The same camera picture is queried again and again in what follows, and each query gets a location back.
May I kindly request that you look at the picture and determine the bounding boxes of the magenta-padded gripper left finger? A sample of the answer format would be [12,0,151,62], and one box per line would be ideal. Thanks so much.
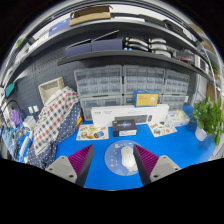
[45,143,95,188]

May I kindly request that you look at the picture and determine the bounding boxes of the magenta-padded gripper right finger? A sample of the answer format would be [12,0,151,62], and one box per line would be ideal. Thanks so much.
[133,144,182,187]

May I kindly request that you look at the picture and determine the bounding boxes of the navy white-dotted cloth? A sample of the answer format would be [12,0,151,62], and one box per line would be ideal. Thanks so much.
[26,101,83,169]

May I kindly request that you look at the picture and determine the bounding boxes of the colourful sticker sheet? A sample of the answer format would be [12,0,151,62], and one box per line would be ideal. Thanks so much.
[147,121,178,138]
[75,123,110,141]

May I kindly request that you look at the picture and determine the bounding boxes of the white and blue tissue box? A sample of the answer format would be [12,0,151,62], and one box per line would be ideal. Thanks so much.
[165,109,191,128]

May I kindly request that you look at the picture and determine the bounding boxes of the red white checked cloth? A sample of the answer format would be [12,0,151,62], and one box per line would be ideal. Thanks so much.
[33,86,81,156]

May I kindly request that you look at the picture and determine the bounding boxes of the small black cardboard box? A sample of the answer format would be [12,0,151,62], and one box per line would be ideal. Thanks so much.
[112,118,138,138]

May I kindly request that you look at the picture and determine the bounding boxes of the green plant in white pot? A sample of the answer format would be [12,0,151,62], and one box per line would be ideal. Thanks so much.
[192,96,224,143]

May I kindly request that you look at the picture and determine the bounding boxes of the long white keyboard box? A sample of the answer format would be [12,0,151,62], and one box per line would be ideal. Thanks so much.
[90,103,170,128]

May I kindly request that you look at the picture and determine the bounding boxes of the grey small-parts drawer cabinet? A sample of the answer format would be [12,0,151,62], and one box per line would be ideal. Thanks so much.
[79,95,124,122]
[123,94,136,107]
[159,94,188,113]
[73,64,123,98]
[164,69,191,97]
[122,64,166,96]

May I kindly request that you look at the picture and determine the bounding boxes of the yellow and blue box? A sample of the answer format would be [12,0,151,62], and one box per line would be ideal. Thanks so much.
[133,89,160,108]

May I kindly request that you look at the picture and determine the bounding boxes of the white mesh basket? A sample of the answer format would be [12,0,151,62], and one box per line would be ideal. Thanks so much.
[38,77,66,105]

